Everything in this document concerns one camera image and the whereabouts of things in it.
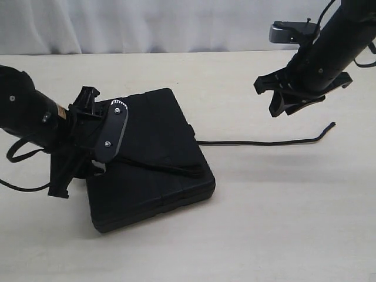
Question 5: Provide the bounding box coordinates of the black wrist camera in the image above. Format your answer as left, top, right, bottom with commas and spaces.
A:
93, 99, 129, 163
268, 18, 320, 45

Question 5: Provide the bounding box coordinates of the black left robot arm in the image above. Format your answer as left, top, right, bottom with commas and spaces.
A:
1, 65, 105, 199

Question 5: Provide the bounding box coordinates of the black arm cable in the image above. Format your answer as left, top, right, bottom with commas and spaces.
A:
315, 0, 376, 68
0, 137, 56, 192

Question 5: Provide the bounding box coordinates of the black plastic carry case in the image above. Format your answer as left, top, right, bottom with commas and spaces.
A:
86, 88, 216, 233

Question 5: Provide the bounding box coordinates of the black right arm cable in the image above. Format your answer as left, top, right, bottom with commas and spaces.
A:
315, 0, 376, 68

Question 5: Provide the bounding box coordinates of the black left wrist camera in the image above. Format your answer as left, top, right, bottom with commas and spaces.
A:
93, 99, 129, 163

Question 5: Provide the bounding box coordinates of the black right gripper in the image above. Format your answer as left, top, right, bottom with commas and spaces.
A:
254, 69, 353, 118

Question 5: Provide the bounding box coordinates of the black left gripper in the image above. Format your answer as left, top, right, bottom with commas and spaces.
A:
48, 86, 105, 199

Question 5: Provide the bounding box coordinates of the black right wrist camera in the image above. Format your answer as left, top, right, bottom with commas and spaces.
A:
268, 18, 320, 45

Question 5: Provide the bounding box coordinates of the black braided rope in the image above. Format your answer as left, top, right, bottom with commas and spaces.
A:
120, 122, 336, 179

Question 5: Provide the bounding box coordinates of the white backdrop curtain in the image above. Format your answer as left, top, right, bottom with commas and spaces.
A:
1, 1, 328, 55

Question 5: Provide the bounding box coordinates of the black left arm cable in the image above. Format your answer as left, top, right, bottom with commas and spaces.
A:
0, 137, 56, 192

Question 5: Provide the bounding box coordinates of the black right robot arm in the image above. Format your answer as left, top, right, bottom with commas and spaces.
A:
254, 1, 375, 118

